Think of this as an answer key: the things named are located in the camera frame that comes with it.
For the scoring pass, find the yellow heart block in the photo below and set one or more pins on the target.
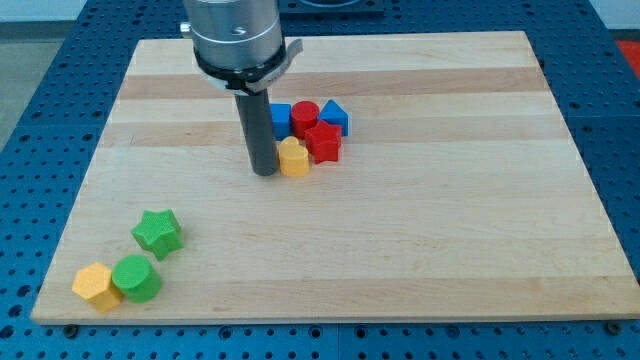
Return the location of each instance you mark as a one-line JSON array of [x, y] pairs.
[[293, 158]]

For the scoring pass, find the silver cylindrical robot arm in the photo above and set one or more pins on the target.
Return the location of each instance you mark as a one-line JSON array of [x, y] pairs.
[[239, 43]]

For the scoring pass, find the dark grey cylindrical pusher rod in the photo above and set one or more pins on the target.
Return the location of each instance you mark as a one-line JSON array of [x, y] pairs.
[[256, 121]]

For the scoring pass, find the light wooden board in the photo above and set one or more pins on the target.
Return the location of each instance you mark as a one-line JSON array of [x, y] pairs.
[[459, 196]]

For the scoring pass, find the green cylinder block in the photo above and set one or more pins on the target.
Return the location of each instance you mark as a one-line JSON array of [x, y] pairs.
[[136, 278]]

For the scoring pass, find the yellow hexagon block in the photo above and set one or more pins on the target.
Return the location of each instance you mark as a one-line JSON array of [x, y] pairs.
[[94, 285]]

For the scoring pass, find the blue triangle block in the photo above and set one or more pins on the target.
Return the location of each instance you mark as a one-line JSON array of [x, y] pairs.
[[334, 114]]

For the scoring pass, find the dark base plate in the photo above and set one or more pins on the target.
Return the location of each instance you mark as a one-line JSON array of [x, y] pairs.
[[331, 6]]

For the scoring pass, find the green star block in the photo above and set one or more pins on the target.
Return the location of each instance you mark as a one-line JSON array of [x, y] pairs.
[[158, 233]]

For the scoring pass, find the blue cube block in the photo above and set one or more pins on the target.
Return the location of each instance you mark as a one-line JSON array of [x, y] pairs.
[[281, 120]]

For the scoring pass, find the red cylinder block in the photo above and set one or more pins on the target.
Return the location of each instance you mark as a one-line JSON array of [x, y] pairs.
[[303, 116]]

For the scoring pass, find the red star block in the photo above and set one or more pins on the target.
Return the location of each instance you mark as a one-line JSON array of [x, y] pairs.
[[323, 141]]

